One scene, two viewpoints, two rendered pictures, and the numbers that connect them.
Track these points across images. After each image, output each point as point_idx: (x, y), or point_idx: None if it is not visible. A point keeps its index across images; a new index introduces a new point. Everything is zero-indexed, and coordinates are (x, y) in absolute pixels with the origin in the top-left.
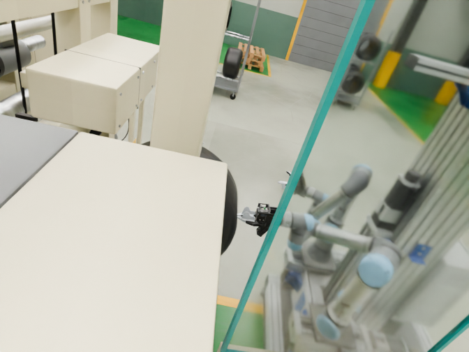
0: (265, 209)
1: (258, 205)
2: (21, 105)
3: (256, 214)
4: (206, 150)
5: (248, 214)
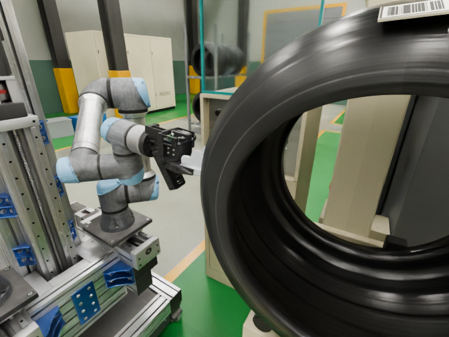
0: (174, 134)
1: (174, 144)
2: None
3: (180, 157)
4: (331, 21)
5: (204, 148)
